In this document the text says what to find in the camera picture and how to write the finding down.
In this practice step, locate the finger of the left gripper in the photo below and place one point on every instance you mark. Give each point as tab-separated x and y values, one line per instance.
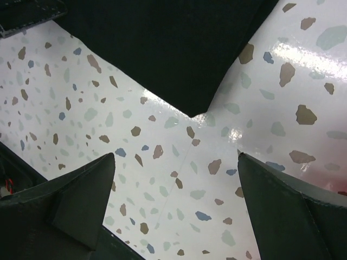
20	15

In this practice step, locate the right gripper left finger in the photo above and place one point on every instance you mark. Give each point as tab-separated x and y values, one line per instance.
58	219

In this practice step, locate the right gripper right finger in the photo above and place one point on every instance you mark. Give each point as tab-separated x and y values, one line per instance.
292	219

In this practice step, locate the black t-shirt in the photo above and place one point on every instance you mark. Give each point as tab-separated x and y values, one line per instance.
178	50

